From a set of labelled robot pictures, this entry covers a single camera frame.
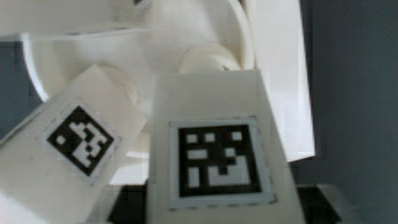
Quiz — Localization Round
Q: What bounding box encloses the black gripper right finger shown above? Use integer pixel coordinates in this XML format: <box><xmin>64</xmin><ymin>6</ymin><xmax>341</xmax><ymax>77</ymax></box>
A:
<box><xmin>297</xmin><ymin>184</ymin><xmax>364</xmax><ymax>224</ymax></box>

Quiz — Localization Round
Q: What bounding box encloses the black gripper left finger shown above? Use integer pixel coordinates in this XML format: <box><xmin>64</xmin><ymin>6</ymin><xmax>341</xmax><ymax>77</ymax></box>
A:
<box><xmin>87</xmin><ymin>184</ymin><xmax>149</xmax><ymax>224</ymax></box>

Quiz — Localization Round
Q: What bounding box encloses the white stool leg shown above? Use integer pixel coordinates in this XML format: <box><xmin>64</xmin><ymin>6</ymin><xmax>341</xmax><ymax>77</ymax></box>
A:
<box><xmin>0</xmin><ymin>66</ymin><xmax>146</xmax><ymax>224</ymax></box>
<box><xmin>148</xmin><ymin>70</ymin><xmax>306</xmax><ymax>224</ymax></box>
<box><xmin>0</xmin><ymin>0</ymin><xmax>153</xmax><ymax>41</ymax></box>

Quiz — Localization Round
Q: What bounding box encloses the white round stool seat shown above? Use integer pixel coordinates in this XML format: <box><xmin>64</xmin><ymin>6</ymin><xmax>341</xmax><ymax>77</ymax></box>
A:
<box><xmin>20</xmin><ymin>0</ymin><xmax>256</xmax><ymax>186</ymax></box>

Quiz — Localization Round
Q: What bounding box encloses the white right barrier wall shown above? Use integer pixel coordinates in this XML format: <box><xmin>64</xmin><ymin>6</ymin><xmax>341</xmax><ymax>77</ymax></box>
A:
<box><xmin>242</xmin><ymin>0</ymin><xmax>315</xmax><ymax>161</ymax></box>

